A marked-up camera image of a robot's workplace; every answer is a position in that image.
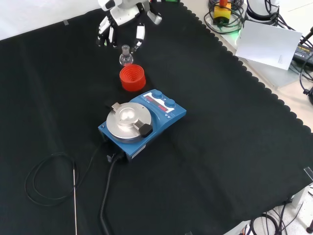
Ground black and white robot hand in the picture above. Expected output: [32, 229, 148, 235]
[96, 0, 162, 53]

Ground clear glass round-bottom flask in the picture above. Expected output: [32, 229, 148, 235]
[119, 44, 134, 67]

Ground blue heater with steel plate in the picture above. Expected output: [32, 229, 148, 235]
[98, 89, 187, 163]

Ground yellow stop button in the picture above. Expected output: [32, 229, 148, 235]
[213, 0, 232, 25]

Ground white paper sheet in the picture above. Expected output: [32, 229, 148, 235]
[235, 20, 303, 71]

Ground black cloth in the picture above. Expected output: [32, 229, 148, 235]
[0, 1, 313, 235]

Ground pale grey board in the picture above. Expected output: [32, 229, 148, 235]
[244, 58, 304, 89]

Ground black power adapter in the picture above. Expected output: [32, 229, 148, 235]
[291, 40, 313, 64]

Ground black tripod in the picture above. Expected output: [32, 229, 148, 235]
[298, 24, 313, 106]

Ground orange ribbed flask ring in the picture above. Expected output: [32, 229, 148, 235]
[119, 64, 147, 92]

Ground black cable bundle with white base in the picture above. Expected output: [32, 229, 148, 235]
[245, 0, 286, 25]

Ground thick black power cable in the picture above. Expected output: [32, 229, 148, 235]
[98, 152, 126, 235]

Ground steel probe with thin cable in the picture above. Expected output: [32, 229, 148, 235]
[24, 141, 108, 235]

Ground black floor cable bundle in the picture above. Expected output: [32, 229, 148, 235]
[241, 190, 313, 235]

